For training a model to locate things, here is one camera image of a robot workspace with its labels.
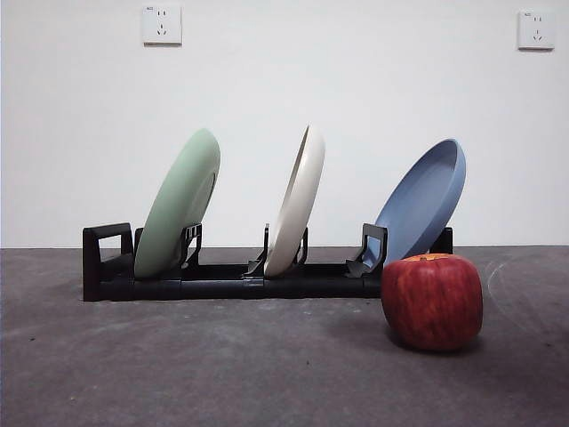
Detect blue round plate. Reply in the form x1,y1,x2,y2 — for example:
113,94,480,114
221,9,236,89
374,138,468,269

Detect white wall socket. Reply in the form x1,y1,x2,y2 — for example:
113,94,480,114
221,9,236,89
517,10,556,52
142,4,183,47

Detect cream round plate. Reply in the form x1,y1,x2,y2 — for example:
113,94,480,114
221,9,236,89
263,124,326,278

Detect black plastic plate rack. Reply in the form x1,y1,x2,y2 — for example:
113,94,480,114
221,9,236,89
82,222,454,304

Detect red apple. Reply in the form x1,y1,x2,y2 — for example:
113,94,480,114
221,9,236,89
381,253,485,353

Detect green round plate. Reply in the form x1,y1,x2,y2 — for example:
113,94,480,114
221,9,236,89
133,128,222,279

